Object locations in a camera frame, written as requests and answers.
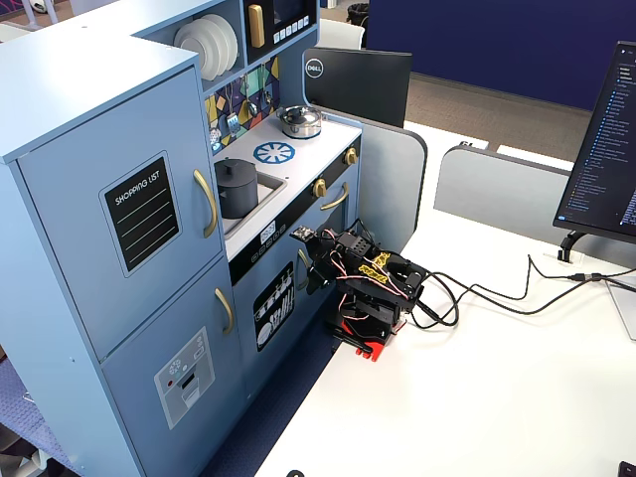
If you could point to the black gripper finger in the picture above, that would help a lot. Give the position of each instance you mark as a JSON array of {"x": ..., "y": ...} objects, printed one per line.
[
  {"x": 318, "y": 282},
  {"x": 311, "y": 254}
]

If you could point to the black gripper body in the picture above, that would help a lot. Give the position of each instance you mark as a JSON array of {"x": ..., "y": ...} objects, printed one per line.
[{"x": 318, "y": 262}]

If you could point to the gray round lid with knob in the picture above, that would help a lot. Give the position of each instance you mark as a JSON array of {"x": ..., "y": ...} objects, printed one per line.
[{"x": 241, "y": 171}]

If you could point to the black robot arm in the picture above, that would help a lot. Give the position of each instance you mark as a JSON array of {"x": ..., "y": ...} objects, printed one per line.
[{"x": 377, "y": 308}]

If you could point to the gray cylindrical recipient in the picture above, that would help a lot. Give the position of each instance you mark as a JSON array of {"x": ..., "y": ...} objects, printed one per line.
[{"x": 238, "y": 200}]

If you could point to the shiny steel pot lid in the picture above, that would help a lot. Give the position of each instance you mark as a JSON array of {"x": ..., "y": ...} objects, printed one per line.
[{"x": 298, "y": 115}]

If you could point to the black dishwasher dishes sticker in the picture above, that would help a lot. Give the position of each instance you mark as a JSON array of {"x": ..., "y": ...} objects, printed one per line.
[{"x": 272, "y": 298}]

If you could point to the gold oven knob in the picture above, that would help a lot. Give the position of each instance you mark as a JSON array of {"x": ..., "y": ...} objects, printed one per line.
[
  {"x": 351, "y": 155},
  {"x": 319, "y": 187}
]

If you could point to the gray toy sink basin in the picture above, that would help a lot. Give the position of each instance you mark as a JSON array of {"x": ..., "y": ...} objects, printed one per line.
[{"x": 270, "y": 188}]

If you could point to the red table clamp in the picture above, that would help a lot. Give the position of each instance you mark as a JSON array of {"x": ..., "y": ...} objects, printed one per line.
[{"x": 375, "y": 354}]

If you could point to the gray desk divider panel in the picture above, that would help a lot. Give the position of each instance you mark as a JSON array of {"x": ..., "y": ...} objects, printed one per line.
[
  {"x": 497, "y": 194},
  {"x": 392, "y": 174}
]

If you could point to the stainless steel toy pot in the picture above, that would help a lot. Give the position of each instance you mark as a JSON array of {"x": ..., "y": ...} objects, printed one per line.
[{"x": 299, "y": 132}]

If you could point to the metal toy skimmer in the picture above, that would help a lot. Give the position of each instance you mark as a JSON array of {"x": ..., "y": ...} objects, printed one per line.
[{"x": 214, "y": 139}]

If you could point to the metal slotted toy spatula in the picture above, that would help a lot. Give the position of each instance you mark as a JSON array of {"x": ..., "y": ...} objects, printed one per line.
[{"x": 232, "y": 124}]

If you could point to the metal toy ladle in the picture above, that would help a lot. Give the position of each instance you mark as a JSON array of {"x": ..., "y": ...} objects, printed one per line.
[{"x": 252, "y": 109}]

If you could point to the metal toy spoon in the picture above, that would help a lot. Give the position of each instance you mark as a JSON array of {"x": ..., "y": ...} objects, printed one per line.
[{"x": 267, "y": 97}]

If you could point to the black Dell monitor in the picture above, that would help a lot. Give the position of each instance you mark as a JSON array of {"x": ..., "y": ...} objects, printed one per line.
[{"x": 363, "y": 87}]

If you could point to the black shopping list sticker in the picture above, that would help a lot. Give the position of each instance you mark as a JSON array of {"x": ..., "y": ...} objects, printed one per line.
[{"x": 144, "y": 218}]

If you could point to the gray ice dispenser sticker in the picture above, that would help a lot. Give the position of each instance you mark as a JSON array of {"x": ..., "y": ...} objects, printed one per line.
[{"x": 176, "y": 397}]

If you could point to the black round object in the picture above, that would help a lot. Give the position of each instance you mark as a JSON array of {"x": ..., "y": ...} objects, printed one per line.
[{"x": 295, "y": 473}]

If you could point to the white chair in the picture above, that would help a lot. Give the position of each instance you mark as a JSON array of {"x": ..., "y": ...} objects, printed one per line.
[{"x": 343, "y": 35}]

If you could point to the white toy plate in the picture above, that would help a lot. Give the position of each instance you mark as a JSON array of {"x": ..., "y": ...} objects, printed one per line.
[
  {"x": 235, "y": 42},
  {"x": 226, "y": 47},
  {"x": 199, "y": 52}
]

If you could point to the black toy microwave door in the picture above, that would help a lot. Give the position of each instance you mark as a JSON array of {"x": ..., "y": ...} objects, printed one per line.
[{"x": 290, "y": 12}]

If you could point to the blue wooden toy kitchen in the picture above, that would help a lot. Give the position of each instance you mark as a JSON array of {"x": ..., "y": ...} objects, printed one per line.
[{"x": 74, "y": 99}]

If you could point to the black monitor with lit screen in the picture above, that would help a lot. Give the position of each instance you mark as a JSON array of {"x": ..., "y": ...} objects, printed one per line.
[{"x": 601, "y": 149}]

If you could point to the silver flat stand plate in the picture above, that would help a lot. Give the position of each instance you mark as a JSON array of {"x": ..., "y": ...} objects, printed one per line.
[{"x": 626, "y": 313}]

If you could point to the blue textured floor mat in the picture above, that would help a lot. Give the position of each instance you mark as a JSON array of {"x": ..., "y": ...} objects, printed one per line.
[{"x": 20, "y": 412}]

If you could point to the black small device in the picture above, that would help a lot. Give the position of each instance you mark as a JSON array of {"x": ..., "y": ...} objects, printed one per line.
[{"x": 629, "y": 471}]

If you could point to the small wrist camera board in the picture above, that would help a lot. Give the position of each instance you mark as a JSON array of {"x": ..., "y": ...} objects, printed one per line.
[{"x": 303, "y": 233}]

